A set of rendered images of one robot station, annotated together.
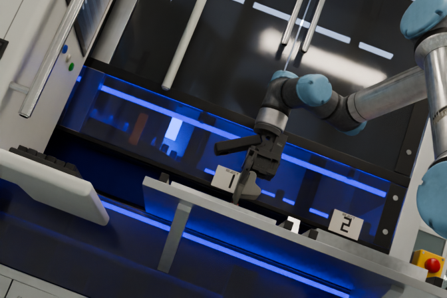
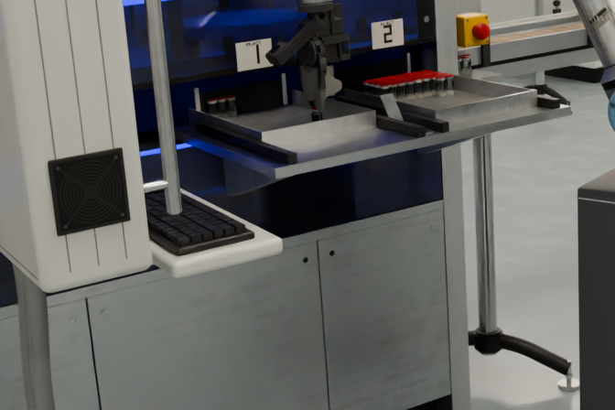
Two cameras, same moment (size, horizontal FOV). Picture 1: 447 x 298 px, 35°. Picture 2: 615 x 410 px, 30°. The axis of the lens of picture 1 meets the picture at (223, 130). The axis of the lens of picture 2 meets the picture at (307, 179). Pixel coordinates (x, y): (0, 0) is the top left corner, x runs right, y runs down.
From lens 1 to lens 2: 1.33 m
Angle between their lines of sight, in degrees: 42
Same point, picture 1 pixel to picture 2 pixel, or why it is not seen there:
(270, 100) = not seen: outside the picture
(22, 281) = (97, 294)
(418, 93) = not seen: outside the picture
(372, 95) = not seen: outside the picture
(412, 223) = not seen: outside the picture
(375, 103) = not seen: outside the picture
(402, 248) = (446, 26)
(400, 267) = (514, 102)
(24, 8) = (113, 97)
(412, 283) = (537, 118)
